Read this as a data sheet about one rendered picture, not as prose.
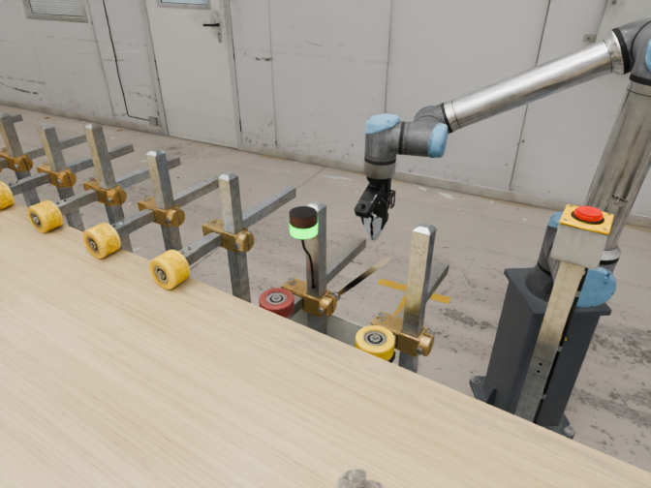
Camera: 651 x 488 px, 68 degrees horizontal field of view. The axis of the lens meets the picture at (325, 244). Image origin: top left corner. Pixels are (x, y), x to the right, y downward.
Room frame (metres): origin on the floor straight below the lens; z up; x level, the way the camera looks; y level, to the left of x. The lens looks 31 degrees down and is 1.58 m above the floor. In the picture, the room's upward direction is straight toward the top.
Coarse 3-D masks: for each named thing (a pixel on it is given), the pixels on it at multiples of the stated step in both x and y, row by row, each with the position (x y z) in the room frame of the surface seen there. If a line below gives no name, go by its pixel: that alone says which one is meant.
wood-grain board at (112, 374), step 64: (0, 256) 1.05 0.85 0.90; (64, 256) 1.05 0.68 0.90; (128, 256) 1.05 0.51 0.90; (0, 320) 0.80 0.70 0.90; (64, 320) 0.80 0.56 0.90; (128, 320) 0.80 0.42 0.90; (192, 320) 0.80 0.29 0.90; (256, 320) 0.80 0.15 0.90; (0, 384) 0.62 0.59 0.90; (64, 384) 0.62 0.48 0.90; (128, 384) 0.62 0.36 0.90; (192, 384) 0.62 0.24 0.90; (256, 384) 0.62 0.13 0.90; (320, 384) 0.62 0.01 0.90; (384, 384) 0.62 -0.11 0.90; (0, 448) 0.49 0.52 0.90; (64, 448) 0.49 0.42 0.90; (128, 448) 0.49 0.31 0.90; (192, 448) 0.49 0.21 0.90; (256, 448) 0.49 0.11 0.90; (320, 448) 0.49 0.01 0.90; (384, 448) 0.48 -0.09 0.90; (448, 448) 0.48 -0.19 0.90; (512, 448) 0.48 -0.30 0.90; (576, 448) 0.48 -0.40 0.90
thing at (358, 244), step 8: (360, 240) 1.20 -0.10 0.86; (344, 248) 1.16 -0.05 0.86; (352, 248) 1.16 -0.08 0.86; (360, 248) 1.18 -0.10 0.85; (336, 256) 1.12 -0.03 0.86; (344, 256) 1.12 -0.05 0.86; (352, 256) 1.14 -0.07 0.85; (328, 264) 1.07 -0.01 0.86; (336, 264) 1.07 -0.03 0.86; (344, 264) 1.10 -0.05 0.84; (328, 272) 1.04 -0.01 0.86; (336, 272) 1.07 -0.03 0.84; (328, 280) 1.03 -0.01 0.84; (296, 296) 0.93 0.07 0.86; (296, 304) 0.91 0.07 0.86; (296, 312) 0.91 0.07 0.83
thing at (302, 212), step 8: (296, 208) 0.91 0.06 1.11; (304, 208) 0.91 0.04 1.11; (312, 208) 0.91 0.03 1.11; (296, 216) 0.88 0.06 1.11; (304, 216) 0.88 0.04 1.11; (312, 216) 0.88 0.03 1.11; (304, 248) 0.89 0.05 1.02; (312, 264) 0.91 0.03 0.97; (312, 272) 0.91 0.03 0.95; (312, 280) 0.91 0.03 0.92; (312, 288) 0.92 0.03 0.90
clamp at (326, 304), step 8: (296, 280) 0.99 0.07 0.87; (288, 288) 0.95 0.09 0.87; (296, 288) 0.95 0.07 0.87; (304, 288) 0.95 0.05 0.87; (304, 296) 0.93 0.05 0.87; (312, 296) 0.92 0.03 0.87; (328, 296) 0.92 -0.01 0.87; (304, 304) 0.93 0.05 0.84; (312, 304) 0.91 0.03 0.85; (320, 304) 0.90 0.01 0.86; (328, 304) 0.90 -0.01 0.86; (336, 304) 0.93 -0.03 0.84; (312, 312) 0.91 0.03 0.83; (320, 312) 0.89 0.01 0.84; (328, 312) 0.90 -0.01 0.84
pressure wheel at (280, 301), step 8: (280, 288) 0.91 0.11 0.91; (264, 296) 0.87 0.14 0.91; (272, 296) 0.87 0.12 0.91; (280, 296) 0.87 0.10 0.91; (288, 296) 0.87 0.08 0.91; (264, 304) 0.84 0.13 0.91; (272, 304) 0.84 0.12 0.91; (280, 304) 0.84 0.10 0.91; (288, 304) 0.84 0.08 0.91; (272, 312) 0.83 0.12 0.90; (280, 312) 0.83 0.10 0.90; (288, 312) 0.84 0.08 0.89
